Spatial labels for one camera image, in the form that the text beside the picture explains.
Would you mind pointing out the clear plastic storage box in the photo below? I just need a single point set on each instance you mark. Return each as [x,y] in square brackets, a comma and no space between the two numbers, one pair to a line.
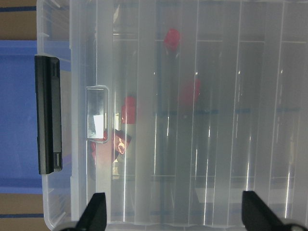
[55,120]

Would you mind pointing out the blue plastic tray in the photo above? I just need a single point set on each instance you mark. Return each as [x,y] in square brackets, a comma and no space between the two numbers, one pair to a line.
[19,172]

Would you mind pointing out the red block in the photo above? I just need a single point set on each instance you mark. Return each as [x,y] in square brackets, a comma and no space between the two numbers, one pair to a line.
[120,140]
[95,151]
[128,110]
[172,39]
[189,93]

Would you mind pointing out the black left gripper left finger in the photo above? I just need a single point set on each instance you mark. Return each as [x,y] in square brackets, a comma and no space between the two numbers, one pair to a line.
[94,217]

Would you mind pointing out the clear plastic box lid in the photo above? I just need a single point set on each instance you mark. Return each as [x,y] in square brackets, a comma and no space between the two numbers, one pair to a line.
[192,115]

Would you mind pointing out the black box latch handle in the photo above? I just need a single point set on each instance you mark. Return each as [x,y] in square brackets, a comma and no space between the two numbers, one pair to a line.
[49,123]

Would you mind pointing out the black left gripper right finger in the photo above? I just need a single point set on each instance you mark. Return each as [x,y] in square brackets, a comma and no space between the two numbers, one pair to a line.
[257,216]

